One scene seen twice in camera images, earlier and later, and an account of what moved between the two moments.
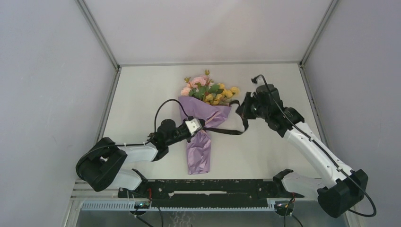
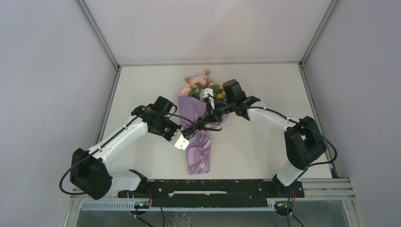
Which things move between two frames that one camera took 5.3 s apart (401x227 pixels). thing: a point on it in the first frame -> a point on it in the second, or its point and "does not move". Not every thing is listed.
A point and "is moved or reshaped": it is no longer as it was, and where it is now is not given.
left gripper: x=190 y=136 -> x=177 y=128
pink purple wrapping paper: x=198 y=148 does not move
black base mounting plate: x=275 y=191 does not move
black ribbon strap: x=229 y=131 is moved or reshaped
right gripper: x=242 y=110 -> x=215 y=115
